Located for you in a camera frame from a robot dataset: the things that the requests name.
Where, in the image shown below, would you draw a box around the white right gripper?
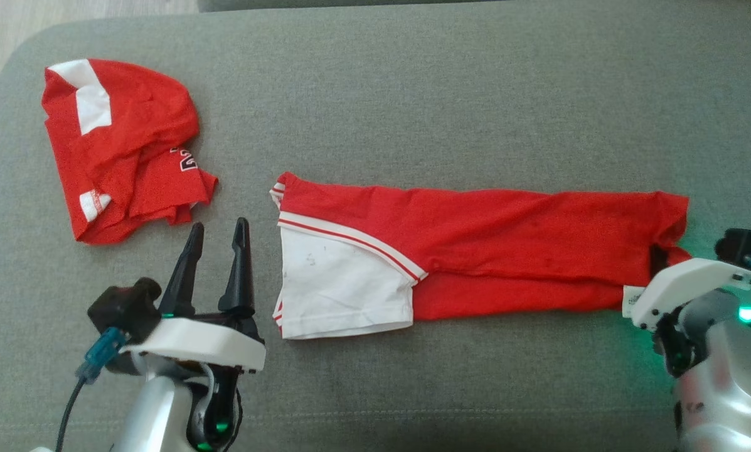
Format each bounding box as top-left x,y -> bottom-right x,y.
629,246 -> 751,332

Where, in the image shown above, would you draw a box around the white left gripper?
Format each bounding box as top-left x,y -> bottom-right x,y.
121,217 -> 267,372

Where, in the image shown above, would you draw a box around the red jersey shirt white sleeves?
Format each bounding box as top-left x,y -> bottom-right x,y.
269,171 -> 693,341

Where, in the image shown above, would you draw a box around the red shorts white stripe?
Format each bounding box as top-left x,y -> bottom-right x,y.
41,58 -> 219,245

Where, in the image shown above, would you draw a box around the grey sofa seat cushion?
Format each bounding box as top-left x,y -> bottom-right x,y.
0,0 -> 751,452

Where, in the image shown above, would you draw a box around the teal left camera connector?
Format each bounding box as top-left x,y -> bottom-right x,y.
75,326 -> 128,385

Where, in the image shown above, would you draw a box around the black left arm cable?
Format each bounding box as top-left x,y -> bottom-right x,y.
55,377 -> 90,452

